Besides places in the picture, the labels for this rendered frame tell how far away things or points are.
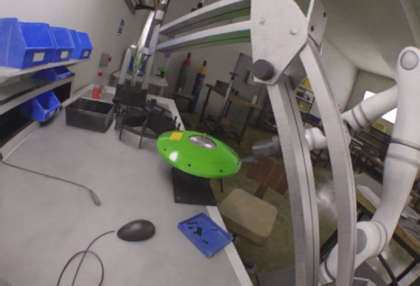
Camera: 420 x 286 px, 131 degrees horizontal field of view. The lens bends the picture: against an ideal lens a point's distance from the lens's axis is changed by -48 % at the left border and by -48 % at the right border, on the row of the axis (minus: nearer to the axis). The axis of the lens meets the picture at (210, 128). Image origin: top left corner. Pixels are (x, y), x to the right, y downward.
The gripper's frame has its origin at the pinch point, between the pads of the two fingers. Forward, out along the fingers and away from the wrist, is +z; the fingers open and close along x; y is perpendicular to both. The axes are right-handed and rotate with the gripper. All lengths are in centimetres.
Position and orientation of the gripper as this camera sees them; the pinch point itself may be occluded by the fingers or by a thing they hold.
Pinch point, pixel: (238, 160)
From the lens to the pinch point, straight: 63.5
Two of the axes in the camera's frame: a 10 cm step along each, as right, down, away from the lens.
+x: -3.4, 1.9, -9.2
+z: -9.0, 2.1, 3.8
